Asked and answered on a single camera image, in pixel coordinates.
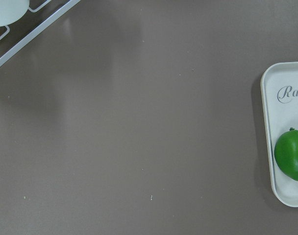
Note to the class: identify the cream rabbit serving tray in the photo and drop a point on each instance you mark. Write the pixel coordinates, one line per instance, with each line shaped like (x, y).
(279, 91)

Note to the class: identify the white cup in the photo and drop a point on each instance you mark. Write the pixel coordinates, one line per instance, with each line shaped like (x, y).
(12, 10)

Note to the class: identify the green lime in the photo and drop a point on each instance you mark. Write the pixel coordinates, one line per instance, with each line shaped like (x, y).
(286, 153)

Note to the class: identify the white wire cup rack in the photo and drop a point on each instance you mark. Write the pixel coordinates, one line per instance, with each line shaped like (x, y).
(39, 15)

